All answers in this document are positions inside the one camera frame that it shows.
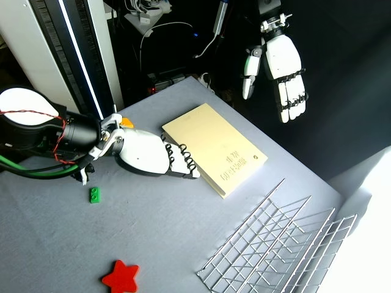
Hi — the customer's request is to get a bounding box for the grey table cloth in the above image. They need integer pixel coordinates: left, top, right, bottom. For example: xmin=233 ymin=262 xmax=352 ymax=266
xmin=0 ymin=76 xmax=372 ymax=293

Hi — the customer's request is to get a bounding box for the thick green hose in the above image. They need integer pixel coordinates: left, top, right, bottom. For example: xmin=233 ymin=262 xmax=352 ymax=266
xmin=0 ymin=154 xmax=90 ymax=181

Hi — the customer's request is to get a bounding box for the green toy brick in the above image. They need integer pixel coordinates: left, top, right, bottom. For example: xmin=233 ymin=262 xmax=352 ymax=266
xmin=89 ymin=186 xmax=102 ymax=204

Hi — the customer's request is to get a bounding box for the silver cable adapter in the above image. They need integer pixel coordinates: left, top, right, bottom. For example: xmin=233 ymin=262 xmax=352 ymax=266
xmin=213 ymin=0 xmax=228 ymax=36

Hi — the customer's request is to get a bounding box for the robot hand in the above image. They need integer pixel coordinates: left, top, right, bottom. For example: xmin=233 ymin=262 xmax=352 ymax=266
xmin=241 ymin=34 xmax=309 ymax=124
xmin=114 ymin=128 xmax=202 ymax=180

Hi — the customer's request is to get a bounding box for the red felt star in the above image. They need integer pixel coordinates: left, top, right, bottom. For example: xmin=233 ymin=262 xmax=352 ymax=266
xmin=101 ymin=259 xmax=141 ymax=293

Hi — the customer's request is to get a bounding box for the white plug cable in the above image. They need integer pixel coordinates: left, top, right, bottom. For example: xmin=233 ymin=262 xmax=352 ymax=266
xmin=192 ymin=32 xmax=219 ymax=59

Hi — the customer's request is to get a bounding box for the black electronics box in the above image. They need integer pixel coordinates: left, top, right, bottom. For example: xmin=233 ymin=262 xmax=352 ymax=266
xmin=148 ymin=73 xmax=187 ymax=94

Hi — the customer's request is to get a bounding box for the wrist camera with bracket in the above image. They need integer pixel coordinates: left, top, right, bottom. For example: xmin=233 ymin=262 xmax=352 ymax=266
xmin=71 ymin=163 xmax=95 ymax=186

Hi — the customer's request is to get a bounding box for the wire dish rack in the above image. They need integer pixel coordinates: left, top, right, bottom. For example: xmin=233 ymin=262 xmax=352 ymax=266
xmin=195 ymin=178 xmax=358 ymax=293

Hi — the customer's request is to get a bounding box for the beige hardcover book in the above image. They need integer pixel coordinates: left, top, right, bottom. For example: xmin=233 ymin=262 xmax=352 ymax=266
xmin=161 ymin=103 xmax=269 ymax=200

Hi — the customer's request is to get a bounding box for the red black twisted cable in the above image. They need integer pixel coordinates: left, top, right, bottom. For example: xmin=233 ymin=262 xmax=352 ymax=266
xmin=0 ymin=109 xmax=77 ymax=166

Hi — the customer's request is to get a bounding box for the white robot body column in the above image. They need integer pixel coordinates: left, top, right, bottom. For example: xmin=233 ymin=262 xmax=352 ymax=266
xmin=0 ymin=0 xmax=125 ymax=120

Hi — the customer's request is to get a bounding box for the white plastic tray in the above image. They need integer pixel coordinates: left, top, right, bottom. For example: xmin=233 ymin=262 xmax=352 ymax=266
xmin=123 ymin=7 xmax=172 ymax=36

